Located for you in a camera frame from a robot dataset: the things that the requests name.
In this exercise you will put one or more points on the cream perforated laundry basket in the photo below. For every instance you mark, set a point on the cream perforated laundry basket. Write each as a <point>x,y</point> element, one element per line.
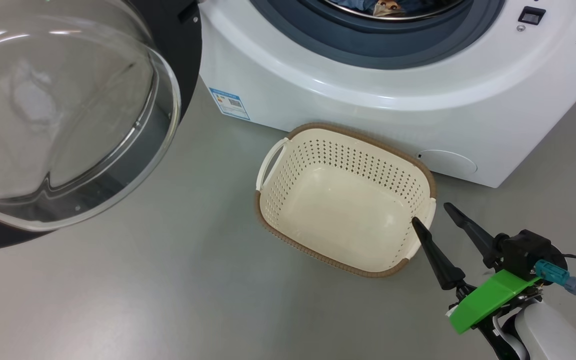
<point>348,210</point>

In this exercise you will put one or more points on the black door latch socket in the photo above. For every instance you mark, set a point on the black door latch socket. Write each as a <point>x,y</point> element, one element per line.
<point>532,15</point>

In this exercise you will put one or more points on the blue cream cartoon print garment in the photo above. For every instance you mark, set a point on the blue cream cartoon print garment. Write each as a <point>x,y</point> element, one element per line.
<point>387,7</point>

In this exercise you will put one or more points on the blue white energy label sticker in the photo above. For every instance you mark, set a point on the blue white energy label sticker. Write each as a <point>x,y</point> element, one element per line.
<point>229,103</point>

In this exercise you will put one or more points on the grey rubber door gasket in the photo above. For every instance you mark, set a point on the grey rubber door gasket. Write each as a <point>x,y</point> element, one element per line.
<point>293,30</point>

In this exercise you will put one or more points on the white front-load washing machine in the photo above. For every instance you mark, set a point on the white front-load washing machine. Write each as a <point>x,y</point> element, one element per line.
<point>368,90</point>

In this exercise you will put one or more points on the black round glass washer door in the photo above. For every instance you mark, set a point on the black round glass washer door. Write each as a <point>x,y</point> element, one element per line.
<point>178,60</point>

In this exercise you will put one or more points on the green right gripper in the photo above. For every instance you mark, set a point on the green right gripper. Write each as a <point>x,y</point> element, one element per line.
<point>488,300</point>

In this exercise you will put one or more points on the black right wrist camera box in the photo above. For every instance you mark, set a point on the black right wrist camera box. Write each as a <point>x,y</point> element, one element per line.
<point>528,252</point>

